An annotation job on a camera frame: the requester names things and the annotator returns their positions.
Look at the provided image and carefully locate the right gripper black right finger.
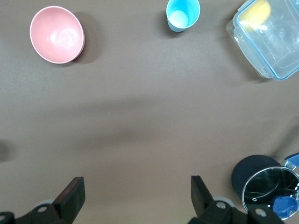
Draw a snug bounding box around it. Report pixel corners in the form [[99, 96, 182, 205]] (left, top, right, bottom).
[[188, 175, 249, 224]]

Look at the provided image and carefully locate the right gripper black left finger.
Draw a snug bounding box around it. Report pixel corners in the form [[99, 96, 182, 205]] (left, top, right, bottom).
[[14, 176, 86, 224]]

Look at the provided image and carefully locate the dark blue pot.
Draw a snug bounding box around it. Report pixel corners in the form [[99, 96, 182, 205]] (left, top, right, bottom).
[[231, 152, 299, 222]]

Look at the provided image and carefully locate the brown table cover cloth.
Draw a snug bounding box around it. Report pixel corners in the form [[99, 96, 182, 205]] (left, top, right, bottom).
[[0, 0, 299, 224]]

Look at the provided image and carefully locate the pink bowl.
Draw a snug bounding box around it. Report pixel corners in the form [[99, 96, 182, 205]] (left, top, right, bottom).
[[29, 6, 85, 64]]

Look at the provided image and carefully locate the clear plastic food container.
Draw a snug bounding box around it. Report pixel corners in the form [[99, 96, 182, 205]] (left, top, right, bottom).
[[226, 0, 299, 81]]

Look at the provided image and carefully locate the light blue plastic cup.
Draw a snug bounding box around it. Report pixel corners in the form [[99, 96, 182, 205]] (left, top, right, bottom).
[[166, 0, 201, 33]]

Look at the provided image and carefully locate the round yellow food piece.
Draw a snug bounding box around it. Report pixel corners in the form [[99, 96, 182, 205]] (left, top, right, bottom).
[[240, 0, 272, 31]]

